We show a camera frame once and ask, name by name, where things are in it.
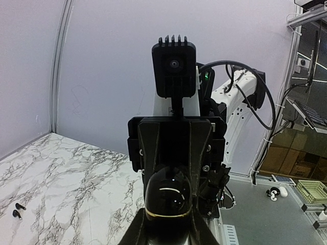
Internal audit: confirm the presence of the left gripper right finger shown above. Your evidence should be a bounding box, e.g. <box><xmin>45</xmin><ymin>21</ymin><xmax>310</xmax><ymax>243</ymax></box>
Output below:
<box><xmin>189</xmin><ymin>209</ymin><xmax>219</xmax><ymax>245</ymax></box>

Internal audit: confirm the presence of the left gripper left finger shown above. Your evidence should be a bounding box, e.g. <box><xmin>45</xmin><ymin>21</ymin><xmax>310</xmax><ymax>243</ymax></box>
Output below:
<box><xmin>119</xmin><ymin>208</ymin><xmax>150</xmax><ymax>245</ymax></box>

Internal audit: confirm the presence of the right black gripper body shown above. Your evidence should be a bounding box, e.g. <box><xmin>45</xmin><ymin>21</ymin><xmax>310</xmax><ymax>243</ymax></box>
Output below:
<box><xmin>127</xmin><ymin>116</ymin><xmax>226</xmax><ymax>194</ymax></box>

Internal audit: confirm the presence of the black earbud charging case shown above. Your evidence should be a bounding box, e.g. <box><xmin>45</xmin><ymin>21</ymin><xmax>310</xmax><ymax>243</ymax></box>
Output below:
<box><xmin>145</xmin><ymin>166</ymin><xmax>192</xmax><ymax>244</ymax></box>

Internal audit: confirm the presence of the black earbud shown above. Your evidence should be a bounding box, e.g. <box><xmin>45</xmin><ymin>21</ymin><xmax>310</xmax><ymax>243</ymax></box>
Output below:
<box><xmin>15</xmin><ymin>203</ymin><xmax>26</xmax><ymax>210</ymax></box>
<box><xmin>12</xmin><ymin>210</ymin><xmax>22</xmax><ymax>220</ymax></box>

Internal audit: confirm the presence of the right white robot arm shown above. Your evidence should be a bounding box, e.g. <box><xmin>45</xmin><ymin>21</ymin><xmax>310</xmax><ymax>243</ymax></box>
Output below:
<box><xmin>128</xmin><ymin>57</ymin><xmax>266</xmax><ymax>196</ymax></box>

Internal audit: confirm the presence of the beige plastic basket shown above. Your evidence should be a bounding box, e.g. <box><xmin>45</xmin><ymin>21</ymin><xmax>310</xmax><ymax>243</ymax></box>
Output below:
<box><xmin>296</xmin><ymin>180</ymin><xmax>327</xmax><ymax>204</ymax></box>

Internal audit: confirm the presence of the laptop on stand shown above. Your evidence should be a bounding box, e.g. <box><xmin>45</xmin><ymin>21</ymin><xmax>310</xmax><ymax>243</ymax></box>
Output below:
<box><xmin>286</xmin><ymin>97</ymin><xmax>326</xmax><ymax>134</ymax></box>

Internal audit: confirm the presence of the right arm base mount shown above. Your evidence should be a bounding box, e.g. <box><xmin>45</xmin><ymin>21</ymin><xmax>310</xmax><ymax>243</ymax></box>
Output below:
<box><xmin>198</xmin><ymin>163</ymin><xmax>231</xmax><ymax>219</ymax></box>

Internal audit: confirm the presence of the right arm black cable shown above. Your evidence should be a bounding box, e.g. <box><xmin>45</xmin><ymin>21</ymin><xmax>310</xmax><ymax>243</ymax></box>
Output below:
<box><xmin>201</xmin><ymin>60</ymin><xmax>276</xmax><ymax>131</ymax></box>

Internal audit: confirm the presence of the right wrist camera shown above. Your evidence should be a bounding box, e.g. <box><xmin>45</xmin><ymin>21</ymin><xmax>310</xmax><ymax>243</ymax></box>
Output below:
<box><xmin>151</xmin><ymin>35</ymin><xmax>197</xmax><ymax>99</ymax></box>

